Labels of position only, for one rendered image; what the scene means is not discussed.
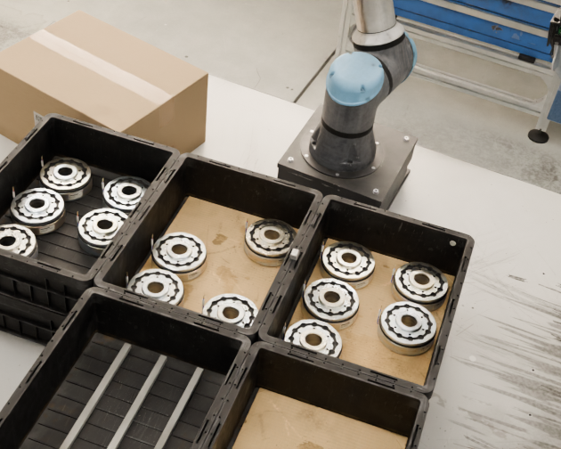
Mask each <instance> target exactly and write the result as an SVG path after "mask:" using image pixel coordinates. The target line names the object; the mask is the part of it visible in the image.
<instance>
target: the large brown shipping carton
mask: <svg viewBox="0 0 561 449"><path fill-rule="evenodd" d="M207 87H208V72H206V71H205V70H203V69H199V68H197V67H195V66H193V65H191V64H190V63H188V62H186V61H183V60H181V59H179V58H177V57H175V56H173V55H172V54H170V53H167V52H165V51H163V50H160V49H158V48H157V47H155V46H153V45H150V44H148V43H146V42H144V41H142V40H141V39H139V38H137V37H134V36H132V35H130V34H128V33H126V32H124V31H122V30H120V29H117V28H115V27H113V26H111V25H110V24H108V23H106V22H104V21H102V20H99V19H97V18H95V17H94V16H92V15H90V14H87V13H85V12H82V11H80V10H78V11H76V12H73V13H72V14H70V15H69V16H67V17H65V18H63V19H61V20H58V21H56V22H55V23H54V24H52V25H50V26H48V27H46V28H44V29H42V30H40V31H38V32H37V33H35V34H33V35H31V36H29V37H27V38H25V39H23V40H21V41H20V42H18V43H16V44H15V45H12V46H10V47H8V48H6V49H4V50H3V51H2V52H0V135H3V136H4V137H6V138H8V139H10V140H11V141H13V142H15V143H17V144H19V143H20V142H21V140H22V139H23V138H24V137H25V136H26V135H27V134H28V133H29V132H30V131H31V130H32V129H33V128H34V126H35V125H36V124H37V123H38V122H39V121H40V120H41V119H42V118H43V117H44V116H45V115H47V114H49V113H57V114H61V115H63V116H66V117H70V118H75V119H78V120H81V121H85V122H87V123H91V124H94V125H96V126H100V127H106V128H108V129H111V130H115V131H118V132H121V133H124V134H127V135H132V136H136V137H139V138H142V139H145V140H148V141H152V142H154V143H160V144H163V145H166V146H169V147H173V148H176V149H177V150H178V151H179V152H180V155H182V154H184V153H187V152H189V153H191V152H192V151H194V150H195V149H197V148H198V147H199V146H200V145H201V144H203V143H204V142H205V141H206V124H207Z"/></svg>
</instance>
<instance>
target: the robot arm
mask: <svg viewBox="0 0 561 449"><path fill-rule="evenodd" d="M353 6H354V15H355V20H356V26H357V30H356V31H355V32H354V33H353V35H352V39H353V45H354V52H352V54H350V53H345V54H342V55H340V56H339V57H337V58H336V59H335V60H334V61H333V62H332V64H331V65H330V68H329V73H328V75H327V78H326V90H325V96H324V102H323V108H322V114H321V120H320V122H319V123H318V125H317V127H316V128H315V129H314V131H313V133H312V135H311V138H310V143H309V151H310V153H311V155H312V157H313V158H314V159H315V160H316V161H317V162H318V163H319V164H321V165H322V166H324V167H326V168H329V169H331V170H335V171H339V172H354V171H359V170H362V169H364V168H366V167H368V166H369V165H370V164H371V163H372V162H373V160H374V159H375V154H376V149H377V146H376V142H375V136H374V132H373V125H374V120H375V116H376V111H377V108H378V106H379V104H380V103H382V102H383V101H384V100H385V99H386V98H387V96H388V95H390V94H391V93H392V92H393V91H394V90H395V88H396V87H398V86H399V85H400V84H401V83H402V82H403V81H404V80H406V79H407V77H408V76H409V75H410V74H411V72H412V71H413V69H414V67H415V65H416V62H417V48H416V46H415V43H414V41H413V39H412V38H409V34H408V33H407V32H405V31H404V27H403V25H402V24H400V23H398V22H397V21H396V19H395V14H394V3H393V0H353ZM549 44H550V45H551V48H552V60H553V62H552V65H551V69H552V70H554V69H555V70H556V73H557V74H558V76H559V78H560V79H561V8H559V7H558V8H557V11H556V13H555V15H554V16H553V18H552V20H551V22H550V25H549V34H548V41H547V46H549Z"/></svg>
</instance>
